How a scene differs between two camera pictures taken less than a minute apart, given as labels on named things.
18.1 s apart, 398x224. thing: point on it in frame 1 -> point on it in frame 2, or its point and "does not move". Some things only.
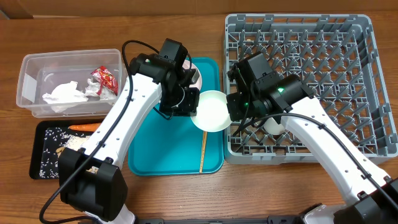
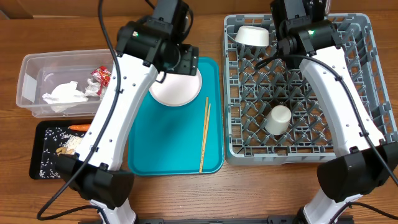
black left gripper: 189,109 -> 187,64
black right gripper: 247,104 -> 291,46
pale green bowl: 212,114 -> 253,35
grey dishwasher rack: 336,57 does not move
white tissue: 92,89 does not move
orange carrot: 86,127 does not move
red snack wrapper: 106,79 does not move
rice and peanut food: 55,140 does not move
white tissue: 64,97 does not move
